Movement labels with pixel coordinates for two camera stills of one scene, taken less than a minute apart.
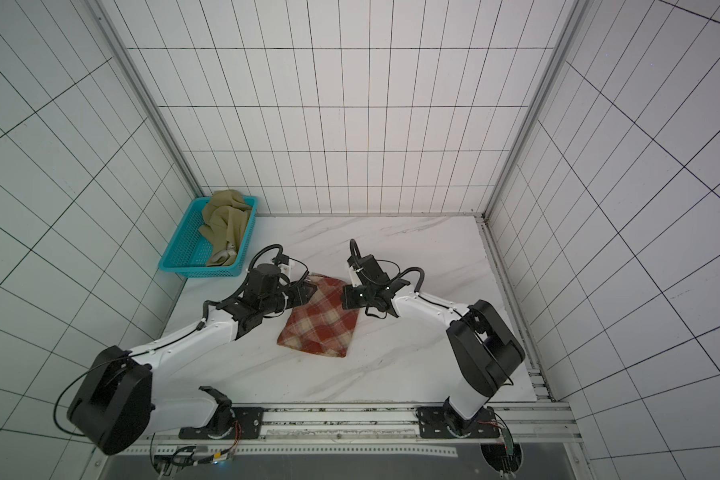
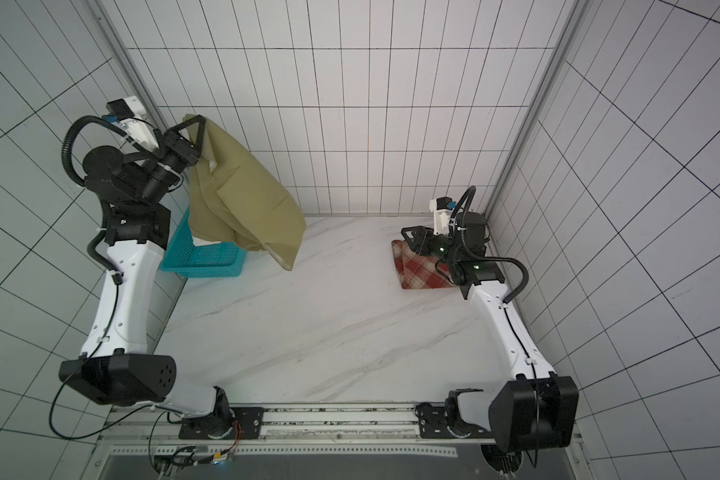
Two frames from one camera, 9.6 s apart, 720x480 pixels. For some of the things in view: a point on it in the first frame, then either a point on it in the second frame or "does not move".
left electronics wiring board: [169, 462] does not move
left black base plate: [237, 423] does not move
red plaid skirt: [322, 324] → [417, 271]
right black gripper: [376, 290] → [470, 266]
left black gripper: [301, 292] → [176, 128]
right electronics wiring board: [505, 458] does not move
